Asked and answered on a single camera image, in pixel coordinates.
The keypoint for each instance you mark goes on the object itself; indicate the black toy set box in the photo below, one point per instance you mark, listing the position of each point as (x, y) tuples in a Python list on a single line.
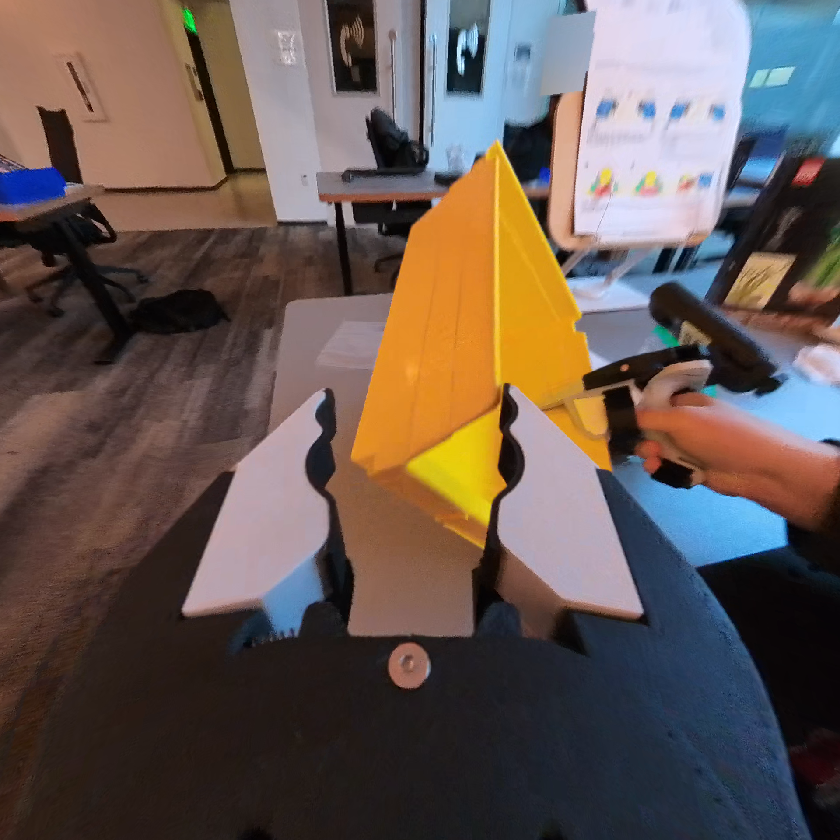
[(774, 229)]

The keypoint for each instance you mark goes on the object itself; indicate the person's dark jacket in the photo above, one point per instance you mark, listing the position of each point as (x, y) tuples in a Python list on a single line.
[(774, 656)]

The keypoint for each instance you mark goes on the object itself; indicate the black wall poster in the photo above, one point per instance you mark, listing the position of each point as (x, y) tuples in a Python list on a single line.
[(468, 46), (352, 46)]

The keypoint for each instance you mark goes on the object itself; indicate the green exit sign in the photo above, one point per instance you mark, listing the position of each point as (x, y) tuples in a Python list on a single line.
[(189, 18)]

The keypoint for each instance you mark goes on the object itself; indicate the black bag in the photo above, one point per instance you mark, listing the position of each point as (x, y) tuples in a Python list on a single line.
[(180, 312)]

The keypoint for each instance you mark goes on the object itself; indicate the grey table with black legs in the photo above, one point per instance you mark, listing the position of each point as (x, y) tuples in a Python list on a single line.
[(374, 187), (85, 275)]

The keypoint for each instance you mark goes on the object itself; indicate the yellow plastic bin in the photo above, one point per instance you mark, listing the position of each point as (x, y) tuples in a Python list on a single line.
[(459, 328)]

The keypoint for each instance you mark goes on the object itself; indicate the person's right hand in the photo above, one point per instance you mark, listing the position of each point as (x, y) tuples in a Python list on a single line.
[(709, 439)]

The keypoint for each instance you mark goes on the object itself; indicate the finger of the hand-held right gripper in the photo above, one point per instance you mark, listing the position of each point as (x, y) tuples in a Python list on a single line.
[(581, 410)]

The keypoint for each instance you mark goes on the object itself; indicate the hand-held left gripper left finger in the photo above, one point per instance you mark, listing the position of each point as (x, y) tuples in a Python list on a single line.
[(269, 525)]

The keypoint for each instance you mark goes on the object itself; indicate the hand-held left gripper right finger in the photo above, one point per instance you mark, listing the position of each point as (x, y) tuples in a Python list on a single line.
[(558, 525)]

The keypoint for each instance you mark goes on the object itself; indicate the grey desk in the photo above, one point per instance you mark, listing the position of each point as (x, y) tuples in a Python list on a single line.
[(407, 571)]

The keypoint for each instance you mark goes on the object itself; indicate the blue storage bin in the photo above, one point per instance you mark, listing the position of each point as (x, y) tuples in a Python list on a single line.
[(29, 185)]

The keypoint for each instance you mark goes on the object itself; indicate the crumpled white paper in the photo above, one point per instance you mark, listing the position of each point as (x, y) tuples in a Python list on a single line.
[(820, 364)]

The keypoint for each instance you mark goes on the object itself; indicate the person's right forearm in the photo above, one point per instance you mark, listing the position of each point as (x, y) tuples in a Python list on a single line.
[(794, 479)]

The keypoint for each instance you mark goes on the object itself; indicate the black office chair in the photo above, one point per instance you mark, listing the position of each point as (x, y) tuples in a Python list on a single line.
[(72, 249), (394, 144)]

